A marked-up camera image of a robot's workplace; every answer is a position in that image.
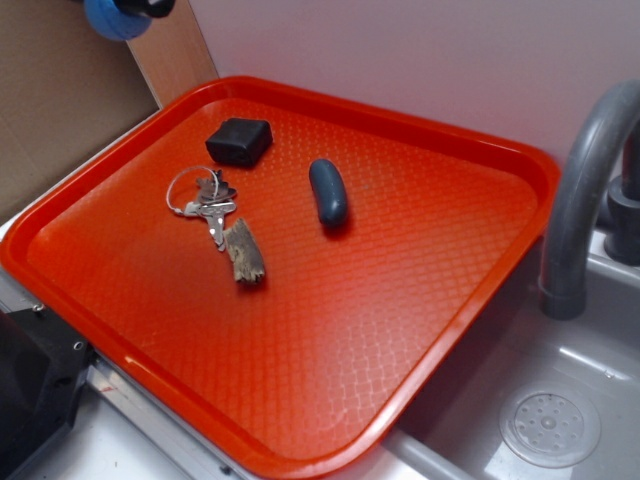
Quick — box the silver key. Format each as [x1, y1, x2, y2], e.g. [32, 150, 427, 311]
[184, 200, 237, 251]

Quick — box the wire key ring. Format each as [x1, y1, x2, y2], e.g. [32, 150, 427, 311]
[165, 165, 224, 217]

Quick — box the dark bronze key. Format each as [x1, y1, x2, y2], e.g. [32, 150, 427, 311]
[196, 170, 237, 205]

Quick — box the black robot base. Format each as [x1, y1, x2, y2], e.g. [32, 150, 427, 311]
[1, 306, 93, 479]

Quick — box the wooden board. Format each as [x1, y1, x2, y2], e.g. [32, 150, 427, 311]
[128, 0, 218, 108]

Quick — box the black rubber block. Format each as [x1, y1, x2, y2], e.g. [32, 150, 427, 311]
[205, 118, 273, 168]

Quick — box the blue dimpled ball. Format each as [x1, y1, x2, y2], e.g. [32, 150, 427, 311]
[84, 0, 151, 41]

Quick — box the dark grey oblong capsule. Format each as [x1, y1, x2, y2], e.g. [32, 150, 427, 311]
[309, 159, 349, 228]

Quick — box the black faucet handle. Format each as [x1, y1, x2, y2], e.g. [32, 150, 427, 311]
[604, 124, 639, 266]

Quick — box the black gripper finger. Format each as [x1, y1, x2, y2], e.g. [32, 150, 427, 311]
[114, 0, 175, 19]

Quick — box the red plastic tray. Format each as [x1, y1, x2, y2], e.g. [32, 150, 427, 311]
[1, 77, 559, 479]

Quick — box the grey curved faucet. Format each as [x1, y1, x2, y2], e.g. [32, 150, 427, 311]
[539, 79, 639, 320]

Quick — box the brown cardboard panel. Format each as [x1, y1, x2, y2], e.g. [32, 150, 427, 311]
[1, 1, 157, 221]

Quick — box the round sink drain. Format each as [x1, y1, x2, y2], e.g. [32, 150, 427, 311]
[498, 382, 601, 469]

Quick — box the small driftwood piece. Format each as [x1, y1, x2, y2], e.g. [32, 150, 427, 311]
[224, 218, 266, 285]

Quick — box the grey plastic sink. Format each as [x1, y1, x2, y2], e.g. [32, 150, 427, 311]
[388, 239, 640, 480]

